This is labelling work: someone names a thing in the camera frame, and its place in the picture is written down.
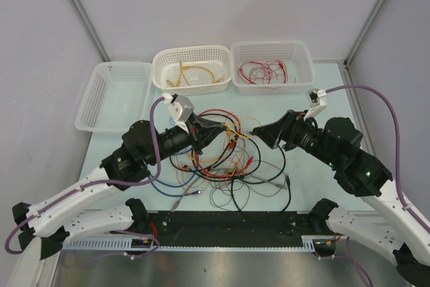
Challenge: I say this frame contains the grey cable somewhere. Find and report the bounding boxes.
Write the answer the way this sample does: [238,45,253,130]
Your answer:
[169,167,288,213]

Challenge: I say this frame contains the thin dark brown wire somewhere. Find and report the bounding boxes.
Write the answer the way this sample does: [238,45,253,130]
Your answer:
[208,175,286,209]

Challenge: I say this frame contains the white slotted cable duct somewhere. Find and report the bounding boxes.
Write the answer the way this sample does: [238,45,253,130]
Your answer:
[63,236,336,253]

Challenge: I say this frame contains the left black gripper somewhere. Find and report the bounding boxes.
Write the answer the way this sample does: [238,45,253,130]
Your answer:
[146,112,226,166]

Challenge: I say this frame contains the aluminium frame post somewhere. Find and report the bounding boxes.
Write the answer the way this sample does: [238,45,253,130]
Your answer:
[344,0,388,68]
[68,0,110,62]

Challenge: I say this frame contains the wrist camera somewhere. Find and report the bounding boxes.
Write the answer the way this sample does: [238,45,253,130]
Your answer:
[304,89,327,120]
[162,93,194,134]

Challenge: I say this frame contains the thick blue ethernet cable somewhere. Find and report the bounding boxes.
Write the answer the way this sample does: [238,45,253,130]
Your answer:
[147,115,206,198]

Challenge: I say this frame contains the thick yellow ethernet cable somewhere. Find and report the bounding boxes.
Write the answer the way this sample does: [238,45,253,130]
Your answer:
[166,60,224,87]

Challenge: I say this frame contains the thick black cable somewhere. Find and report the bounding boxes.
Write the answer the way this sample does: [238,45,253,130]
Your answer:
[169,114,292,213]

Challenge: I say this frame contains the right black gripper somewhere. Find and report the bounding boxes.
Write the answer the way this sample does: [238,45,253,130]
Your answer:
[251,110,340,169]

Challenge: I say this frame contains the aluminium frame post right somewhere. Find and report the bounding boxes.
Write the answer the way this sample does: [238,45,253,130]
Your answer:
[344,0,388,68]

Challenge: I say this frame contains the aluminium frame post left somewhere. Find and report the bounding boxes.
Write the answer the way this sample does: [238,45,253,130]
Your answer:
[68,0,110,62]

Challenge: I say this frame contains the left white plastic basket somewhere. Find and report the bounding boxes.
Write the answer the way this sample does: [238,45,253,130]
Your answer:
[75,61,153,134]

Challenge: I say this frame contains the right white plastic basket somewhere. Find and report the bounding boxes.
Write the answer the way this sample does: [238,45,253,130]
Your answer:
[230,40,315,95]

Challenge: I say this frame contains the thin yellow wire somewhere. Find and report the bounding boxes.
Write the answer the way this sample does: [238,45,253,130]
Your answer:
[191,117,266,163]

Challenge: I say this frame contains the middle white plastic basket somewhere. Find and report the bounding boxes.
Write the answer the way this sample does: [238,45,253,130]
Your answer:
[152,45,232,96]

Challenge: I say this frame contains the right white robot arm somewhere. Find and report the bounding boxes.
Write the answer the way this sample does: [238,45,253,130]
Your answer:
[250,110,429,286]

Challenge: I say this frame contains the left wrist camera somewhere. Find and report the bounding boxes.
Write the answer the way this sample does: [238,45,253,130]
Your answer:
[162,93,194,134]

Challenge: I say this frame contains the thin red wire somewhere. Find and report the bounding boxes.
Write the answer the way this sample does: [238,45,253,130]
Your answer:
[237,60,292,85]

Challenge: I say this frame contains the white plastic basket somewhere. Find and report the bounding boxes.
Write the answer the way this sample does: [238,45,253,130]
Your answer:
[230,40,315,95]
[152,45,232,96]
[75,61,153,134]

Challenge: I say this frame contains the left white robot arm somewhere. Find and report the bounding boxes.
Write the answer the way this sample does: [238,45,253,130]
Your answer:
[10,114,226,259]

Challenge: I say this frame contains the thick red ethernet cable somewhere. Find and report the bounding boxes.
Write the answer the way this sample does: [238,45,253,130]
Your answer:
[237,60,289,85]
[193,108,256,180]

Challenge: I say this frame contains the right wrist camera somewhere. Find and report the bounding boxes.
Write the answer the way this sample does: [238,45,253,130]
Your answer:
[304,89,327,120]

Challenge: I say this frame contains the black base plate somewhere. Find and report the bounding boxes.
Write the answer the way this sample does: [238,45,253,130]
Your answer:
[110,196,339,256]

